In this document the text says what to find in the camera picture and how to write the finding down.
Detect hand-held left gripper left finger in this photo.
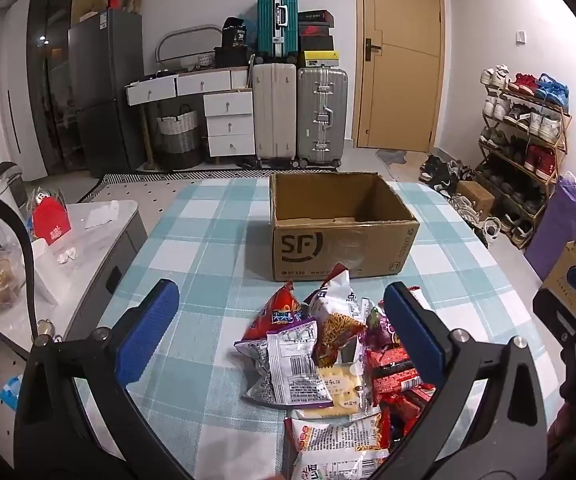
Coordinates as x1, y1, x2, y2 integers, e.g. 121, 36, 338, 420
15, 280, 189, 480

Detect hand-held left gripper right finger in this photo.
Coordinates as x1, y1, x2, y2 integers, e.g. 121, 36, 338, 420
383, 281, 551, 480

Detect purple grape candy packet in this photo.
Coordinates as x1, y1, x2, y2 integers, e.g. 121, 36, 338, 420
365, 305, 403, 351

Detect red white noodle snack packet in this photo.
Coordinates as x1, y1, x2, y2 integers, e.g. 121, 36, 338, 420
308, 263, 369, 367

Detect yellow cake packet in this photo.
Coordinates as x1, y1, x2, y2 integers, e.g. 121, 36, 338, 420
316, 360, 373, 418

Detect purple white snack packet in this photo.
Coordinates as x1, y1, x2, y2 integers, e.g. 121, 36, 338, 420
234, 317, 333, 409

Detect red cone snack bag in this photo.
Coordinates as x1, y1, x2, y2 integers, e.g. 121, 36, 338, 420
245, 284, 313, 346

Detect brown cardboard box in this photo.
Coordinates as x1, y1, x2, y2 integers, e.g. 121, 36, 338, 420
269, 171, 420, 282

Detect orange white noodle snack packet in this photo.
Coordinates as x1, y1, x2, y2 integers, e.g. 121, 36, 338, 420
285, 412, 393, 480

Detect large cardboard box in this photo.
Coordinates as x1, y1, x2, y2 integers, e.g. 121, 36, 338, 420
543, 242, 576, 311

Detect purple bag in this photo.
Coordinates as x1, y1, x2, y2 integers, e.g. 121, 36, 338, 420
524, 172, 576, 281

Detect grey marble side table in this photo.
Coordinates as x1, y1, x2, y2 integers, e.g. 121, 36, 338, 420
0, 200, 149, 356

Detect red high-top sneakers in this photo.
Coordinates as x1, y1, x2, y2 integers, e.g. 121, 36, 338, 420
523, 145, 559, 178

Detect wooden shoe rack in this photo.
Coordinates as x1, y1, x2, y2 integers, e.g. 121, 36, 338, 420
478, 65, 572, 251

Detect small cardboard box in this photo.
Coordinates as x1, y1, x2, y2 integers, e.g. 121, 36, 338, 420
455, 180, 496, 216

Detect red paper box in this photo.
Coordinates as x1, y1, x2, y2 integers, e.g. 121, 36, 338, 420
32, 195, 68, 246

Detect blue white packet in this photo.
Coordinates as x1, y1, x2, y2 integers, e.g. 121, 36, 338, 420
0, 374, 22, 408

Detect pile of shoes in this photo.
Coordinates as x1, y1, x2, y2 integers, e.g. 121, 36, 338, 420
418, 154, 504, 246

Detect grey door mat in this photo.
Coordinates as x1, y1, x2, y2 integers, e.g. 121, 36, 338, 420
375, 149, 409, 167

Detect woven laundry basket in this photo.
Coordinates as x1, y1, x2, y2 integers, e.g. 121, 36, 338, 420
156, 104, 203, 170

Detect blue sneakers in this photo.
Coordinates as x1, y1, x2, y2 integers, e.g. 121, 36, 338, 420
535, 74, 570, 108

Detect white drawer desk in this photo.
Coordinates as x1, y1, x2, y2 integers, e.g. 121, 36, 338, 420
125, 67, 256, 166

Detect white sneakers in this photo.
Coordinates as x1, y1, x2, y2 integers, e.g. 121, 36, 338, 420
480, 65, 511, 88

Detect silver suitcase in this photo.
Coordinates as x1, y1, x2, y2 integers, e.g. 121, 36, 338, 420
296, 66, 349, 168

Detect grey refrigerator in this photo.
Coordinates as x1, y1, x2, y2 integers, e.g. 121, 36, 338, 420
68, 8, 143, 171

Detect wooden door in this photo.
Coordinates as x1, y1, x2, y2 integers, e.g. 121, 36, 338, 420
355, 0, 444, 153

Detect beige suitcase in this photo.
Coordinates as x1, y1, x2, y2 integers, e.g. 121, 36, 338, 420
252, 62, 297, 168

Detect yellow shoe box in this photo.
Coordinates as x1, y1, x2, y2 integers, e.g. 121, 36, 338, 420
300, 50, 336, 68

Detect black paper bag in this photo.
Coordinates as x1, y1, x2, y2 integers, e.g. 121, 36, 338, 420
222, 17, 249, 52

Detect red black shoe box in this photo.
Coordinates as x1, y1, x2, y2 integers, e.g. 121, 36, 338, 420
300, 26, 332, 51

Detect teal suitcase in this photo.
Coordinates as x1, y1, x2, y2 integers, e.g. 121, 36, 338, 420
257, 0, 299, 58

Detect black cable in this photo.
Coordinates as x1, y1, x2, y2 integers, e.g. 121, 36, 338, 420
0, 185, 36, 356

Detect white oval frame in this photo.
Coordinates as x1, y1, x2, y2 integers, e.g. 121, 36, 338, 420
156, 24, 223, 68

